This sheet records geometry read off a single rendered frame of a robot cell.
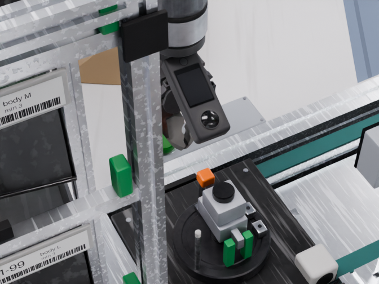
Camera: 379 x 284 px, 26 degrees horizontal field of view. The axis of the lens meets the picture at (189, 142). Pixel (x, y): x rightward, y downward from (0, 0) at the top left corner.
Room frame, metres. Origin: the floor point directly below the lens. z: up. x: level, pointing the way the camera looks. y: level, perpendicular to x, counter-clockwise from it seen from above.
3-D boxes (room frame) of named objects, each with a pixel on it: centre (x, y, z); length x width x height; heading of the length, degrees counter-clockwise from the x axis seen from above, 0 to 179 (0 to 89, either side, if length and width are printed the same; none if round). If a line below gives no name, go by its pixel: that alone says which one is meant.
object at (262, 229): (0.67, -0.10, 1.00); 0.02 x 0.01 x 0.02; 28
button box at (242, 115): (0.90, -0.02, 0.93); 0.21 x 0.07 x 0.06; 118
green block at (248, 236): (0.63, -0.08, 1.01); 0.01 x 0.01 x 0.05; 28
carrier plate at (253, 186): (0.67, -0.05, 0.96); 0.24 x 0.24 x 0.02; 28
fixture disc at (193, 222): (0.67, -0.05, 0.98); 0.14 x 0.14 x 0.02
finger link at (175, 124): (0.78, 0.03, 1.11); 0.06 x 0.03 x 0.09; 28
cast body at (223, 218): (0.66, -0.05, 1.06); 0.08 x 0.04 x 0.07; 28
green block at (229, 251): (0.62, -0.05, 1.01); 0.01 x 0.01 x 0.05; 28
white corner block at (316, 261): (0.63, -0.18, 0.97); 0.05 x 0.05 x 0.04; 28
